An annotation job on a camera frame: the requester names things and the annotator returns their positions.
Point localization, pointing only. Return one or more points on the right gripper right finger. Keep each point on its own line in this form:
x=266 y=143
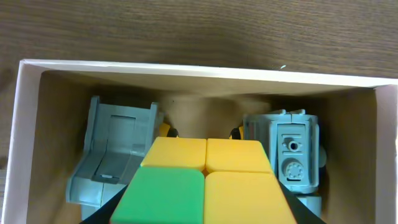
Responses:
x=300 y=212

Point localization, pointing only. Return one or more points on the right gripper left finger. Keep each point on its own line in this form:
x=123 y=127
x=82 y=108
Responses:
x=103 y=215

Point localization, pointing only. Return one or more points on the yellow grey tanker truck toy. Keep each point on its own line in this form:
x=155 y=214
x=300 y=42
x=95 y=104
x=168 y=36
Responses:
x=291 y=140

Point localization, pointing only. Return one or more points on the yellow grey dump truck toy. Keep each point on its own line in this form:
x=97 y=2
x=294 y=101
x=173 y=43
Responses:
x=117 y=139

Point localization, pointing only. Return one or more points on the two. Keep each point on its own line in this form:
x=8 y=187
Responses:
x=185 y=180

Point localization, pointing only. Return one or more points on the pink cardboard box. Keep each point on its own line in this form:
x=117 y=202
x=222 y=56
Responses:
x=358 y=127

